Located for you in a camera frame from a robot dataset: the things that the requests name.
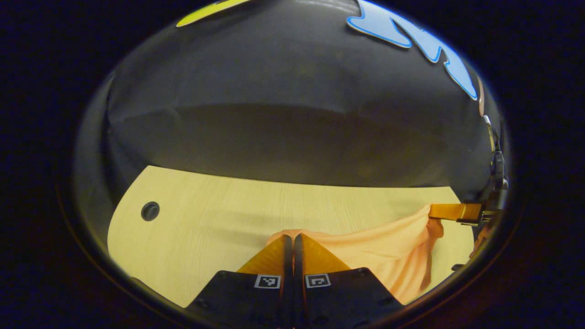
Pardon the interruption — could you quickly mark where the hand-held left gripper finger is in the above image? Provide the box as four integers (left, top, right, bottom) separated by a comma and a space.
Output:
293, 233, 405, 329
184, 234, 293, 329

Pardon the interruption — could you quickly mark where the black table cable grommet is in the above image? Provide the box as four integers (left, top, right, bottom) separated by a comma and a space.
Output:
140, 201, 160, 222

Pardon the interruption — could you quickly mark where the orange T-shirt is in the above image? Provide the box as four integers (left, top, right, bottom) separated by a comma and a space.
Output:
266, 204, 445, 305

